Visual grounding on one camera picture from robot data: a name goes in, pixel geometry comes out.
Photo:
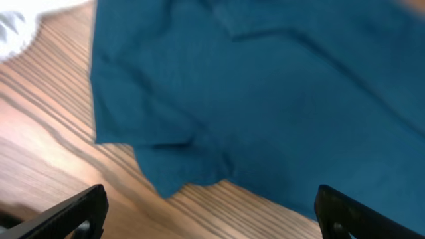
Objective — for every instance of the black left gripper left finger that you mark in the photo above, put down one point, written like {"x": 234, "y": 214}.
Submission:
{"x": 81, "y": 216}

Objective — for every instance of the blue polo shirt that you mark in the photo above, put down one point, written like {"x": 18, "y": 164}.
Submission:
{"x": 277, "y": 97}

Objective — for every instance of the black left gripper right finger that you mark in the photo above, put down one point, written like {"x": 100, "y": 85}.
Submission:
{"x": 341, "y": 217}

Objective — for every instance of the white shirt with black print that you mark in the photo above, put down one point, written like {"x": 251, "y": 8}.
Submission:
{"x": 20, "y": 20}

